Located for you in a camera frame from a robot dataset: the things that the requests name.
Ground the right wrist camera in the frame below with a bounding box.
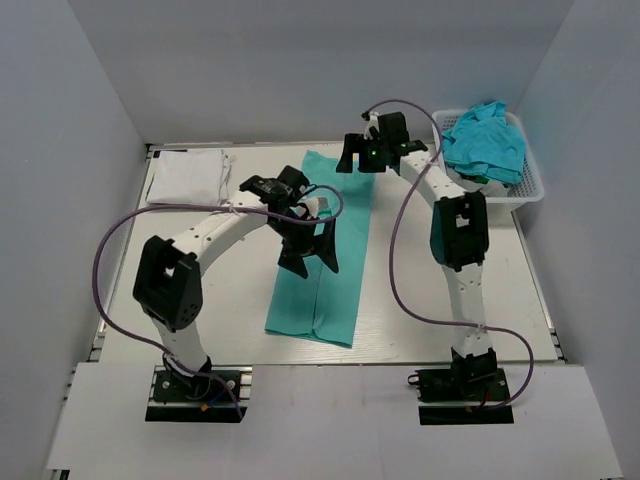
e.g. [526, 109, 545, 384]
[361, 111, 380, 140]

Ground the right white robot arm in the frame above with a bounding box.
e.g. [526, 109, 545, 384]
[336, 111, 497, 380]

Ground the grey shirt in basket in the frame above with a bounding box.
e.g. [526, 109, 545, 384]
[447, 169, 511, 198]

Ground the white plastic basket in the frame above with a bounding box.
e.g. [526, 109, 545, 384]
[433, 101, 544, 210]

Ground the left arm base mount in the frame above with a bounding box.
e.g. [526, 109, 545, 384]
[145, 366, 252, 424]

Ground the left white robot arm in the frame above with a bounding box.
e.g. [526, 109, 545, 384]
[133, 166, 339, 379]

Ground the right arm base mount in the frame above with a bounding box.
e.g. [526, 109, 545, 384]
[407, 368, 514, 426]

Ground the folded white t shirt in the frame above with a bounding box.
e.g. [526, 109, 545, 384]
[145, 149, 233, 206]

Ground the green t shirt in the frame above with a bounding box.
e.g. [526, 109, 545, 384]
[262, 148, 375, 350]

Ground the blue t shirt in basket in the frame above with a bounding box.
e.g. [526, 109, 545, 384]
[442, 101, 526, 186]

